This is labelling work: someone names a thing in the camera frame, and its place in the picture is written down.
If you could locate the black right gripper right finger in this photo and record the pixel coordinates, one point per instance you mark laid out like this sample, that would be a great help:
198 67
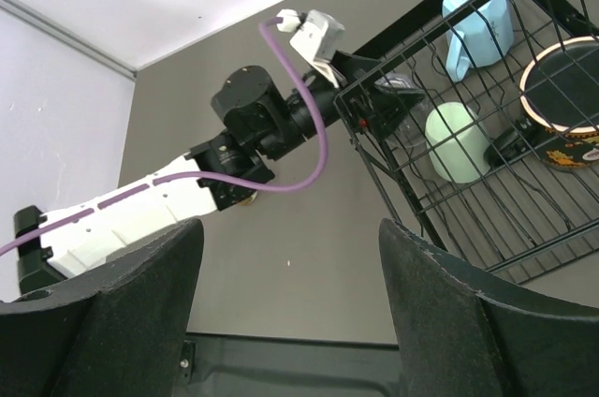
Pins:
463 331

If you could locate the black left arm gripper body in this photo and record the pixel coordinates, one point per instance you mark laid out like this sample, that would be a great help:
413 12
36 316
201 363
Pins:
356 100

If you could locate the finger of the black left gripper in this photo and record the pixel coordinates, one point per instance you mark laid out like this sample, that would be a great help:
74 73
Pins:
397 106

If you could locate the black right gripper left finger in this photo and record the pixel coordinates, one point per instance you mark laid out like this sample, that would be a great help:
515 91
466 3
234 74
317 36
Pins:
116 330

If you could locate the clear plastic glass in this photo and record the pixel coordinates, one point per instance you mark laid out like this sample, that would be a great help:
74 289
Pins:
409 134

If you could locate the mint green cup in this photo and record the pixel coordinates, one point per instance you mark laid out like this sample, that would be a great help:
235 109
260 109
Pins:
458 142

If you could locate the light blue ceramic mug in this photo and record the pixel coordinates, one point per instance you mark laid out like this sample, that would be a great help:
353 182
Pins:
481 39

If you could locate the steel tumbler with cork base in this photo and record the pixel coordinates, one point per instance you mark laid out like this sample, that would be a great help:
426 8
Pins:
251 199

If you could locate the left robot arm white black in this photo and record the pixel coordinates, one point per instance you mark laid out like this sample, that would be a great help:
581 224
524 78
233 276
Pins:
260 125

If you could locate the black wire dish rack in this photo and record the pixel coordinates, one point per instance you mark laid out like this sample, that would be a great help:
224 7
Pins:
521 220

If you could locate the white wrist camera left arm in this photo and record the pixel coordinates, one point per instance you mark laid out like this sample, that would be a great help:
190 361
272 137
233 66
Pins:
314 36

